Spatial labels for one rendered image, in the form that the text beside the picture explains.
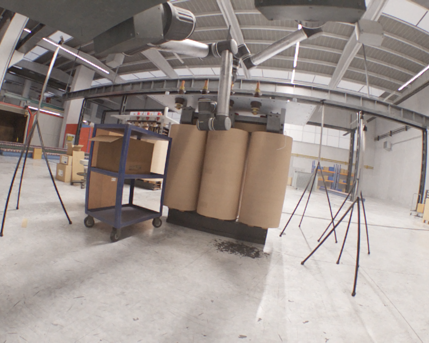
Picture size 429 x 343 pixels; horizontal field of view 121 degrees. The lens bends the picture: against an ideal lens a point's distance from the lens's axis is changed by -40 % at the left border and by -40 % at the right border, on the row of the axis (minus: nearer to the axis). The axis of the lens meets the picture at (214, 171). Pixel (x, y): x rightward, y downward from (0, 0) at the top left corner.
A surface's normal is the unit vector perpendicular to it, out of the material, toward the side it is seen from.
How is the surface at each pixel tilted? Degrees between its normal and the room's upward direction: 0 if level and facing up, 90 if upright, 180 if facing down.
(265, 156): 90
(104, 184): 90
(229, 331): 0
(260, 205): 90
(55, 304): 0
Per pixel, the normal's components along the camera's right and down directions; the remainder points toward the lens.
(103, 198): 0.95, 0.15
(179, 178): -0.28, -0.02
